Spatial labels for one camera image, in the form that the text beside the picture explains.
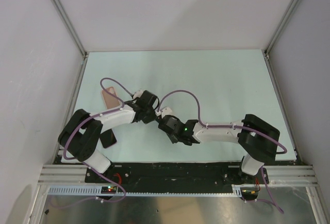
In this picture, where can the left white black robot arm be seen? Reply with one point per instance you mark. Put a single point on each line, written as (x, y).
(84, 130)

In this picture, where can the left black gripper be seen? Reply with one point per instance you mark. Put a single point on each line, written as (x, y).
(151, 118)

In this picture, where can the aluminium frame post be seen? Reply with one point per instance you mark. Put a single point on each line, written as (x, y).
(290, 10)
(69, 26)

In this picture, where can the black phone purple edge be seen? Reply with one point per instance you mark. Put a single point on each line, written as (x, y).
(108, 138)

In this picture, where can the left small circuit board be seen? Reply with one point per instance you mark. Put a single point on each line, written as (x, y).
(108, 189)

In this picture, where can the white slotted cable duct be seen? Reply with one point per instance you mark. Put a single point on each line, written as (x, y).
(80, 190)

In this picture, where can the right aluminium frame post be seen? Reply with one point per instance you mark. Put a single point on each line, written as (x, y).
(290, 10)

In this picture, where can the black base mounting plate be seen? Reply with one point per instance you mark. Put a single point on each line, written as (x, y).
(177, 178)

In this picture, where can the small circuit board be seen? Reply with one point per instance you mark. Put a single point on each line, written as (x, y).
(249, 194)
(108, 189)

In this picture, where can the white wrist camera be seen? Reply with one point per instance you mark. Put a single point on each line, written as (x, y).
(164, 112)
(137, 94)

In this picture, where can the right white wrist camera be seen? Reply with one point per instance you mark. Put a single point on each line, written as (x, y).
(164, 112)

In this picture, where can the right small circuit board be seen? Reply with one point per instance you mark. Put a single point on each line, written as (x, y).
(249, 194)

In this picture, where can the left aluminium frame post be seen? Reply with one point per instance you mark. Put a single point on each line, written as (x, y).
(69, 26)

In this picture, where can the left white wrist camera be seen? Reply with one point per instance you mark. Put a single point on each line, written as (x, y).
(137, 94)

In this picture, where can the pink phone case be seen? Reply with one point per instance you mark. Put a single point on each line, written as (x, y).
(110, 98)

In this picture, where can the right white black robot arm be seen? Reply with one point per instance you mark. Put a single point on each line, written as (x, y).
(258, 138)

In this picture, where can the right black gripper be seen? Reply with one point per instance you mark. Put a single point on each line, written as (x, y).
(174, 140)

